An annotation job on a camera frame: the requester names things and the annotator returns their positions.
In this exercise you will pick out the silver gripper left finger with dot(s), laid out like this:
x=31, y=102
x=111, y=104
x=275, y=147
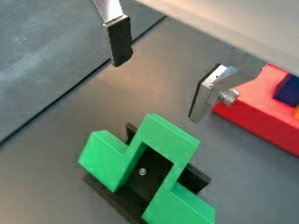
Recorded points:
x=118, y=25

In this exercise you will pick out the red base board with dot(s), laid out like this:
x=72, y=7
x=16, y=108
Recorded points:
x=260, y=114

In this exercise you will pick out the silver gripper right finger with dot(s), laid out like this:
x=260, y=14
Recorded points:
x=215, y=87

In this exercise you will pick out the black fixture bracket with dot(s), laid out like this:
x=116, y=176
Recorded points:
x=131, y=198

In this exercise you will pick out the yellow long bar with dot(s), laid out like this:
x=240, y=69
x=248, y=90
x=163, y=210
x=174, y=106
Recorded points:
x=296, y=113

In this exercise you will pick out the green zigzag block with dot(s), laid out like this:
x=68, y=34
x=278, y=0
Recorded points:
x=110, y=161

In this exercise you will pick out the blue left rear post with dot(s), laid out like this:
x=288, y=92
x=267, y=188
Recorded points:
x=287, y=90

